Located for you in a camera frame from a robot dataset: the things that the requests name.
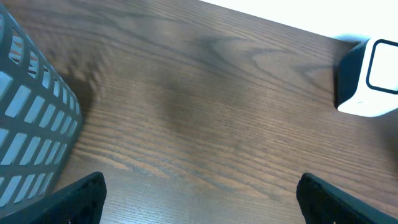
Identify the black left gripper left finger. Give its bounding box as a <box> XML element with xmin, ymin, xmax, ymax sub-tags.
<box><xmin>1</xmin><ymin>172</ymin><xmax>107</xmax><ymax>224</ymax></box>

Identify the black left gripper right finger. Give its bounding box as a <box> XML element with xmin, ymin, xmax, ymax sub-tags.
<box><xmin>296</xmin><ymin>172</ymin><xmax>397</xmax><ymax>224</ymax></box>

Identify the white barcode scanner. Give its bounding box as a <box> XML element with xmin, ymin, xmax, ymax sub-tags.
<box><xmin>336</xmin><ymin>37</ymin><xmax>397</xmax><ymax>117</ymax></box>

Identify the grey plastic basket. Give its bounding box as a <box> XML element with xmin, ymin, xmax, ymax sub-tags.
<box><xmin>1</xmin><ymin>6</ymin><xmax>83</xmax><ymax>217</ymax></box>

